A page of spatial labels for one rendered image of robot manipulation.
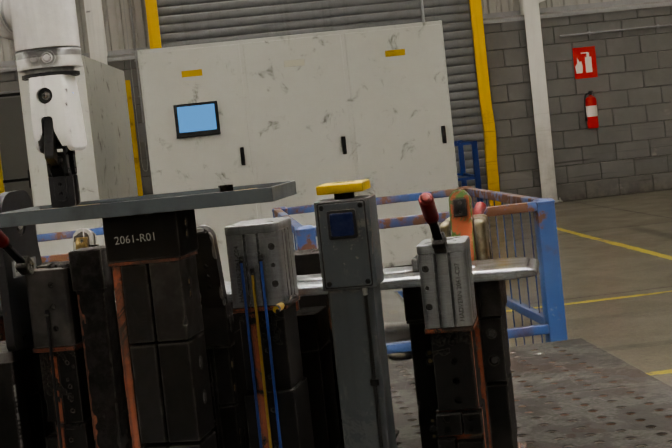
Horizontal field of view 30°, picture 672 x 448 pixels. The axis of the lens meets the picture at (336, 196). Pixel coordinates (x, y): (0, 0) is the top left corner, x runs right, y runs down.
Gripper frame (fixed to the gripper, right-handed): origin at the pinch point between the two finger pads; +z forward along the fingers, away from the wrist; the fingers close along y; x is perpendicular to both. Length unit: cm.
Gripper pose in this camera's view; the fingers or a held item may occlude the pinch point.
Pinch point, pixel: (64, 190)
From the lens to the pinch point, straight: 169.0
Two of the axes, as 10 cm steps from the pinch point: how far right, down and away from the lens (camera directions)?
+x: -9.9, 1.1, 0.3
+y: 0.2, -0.5, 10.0
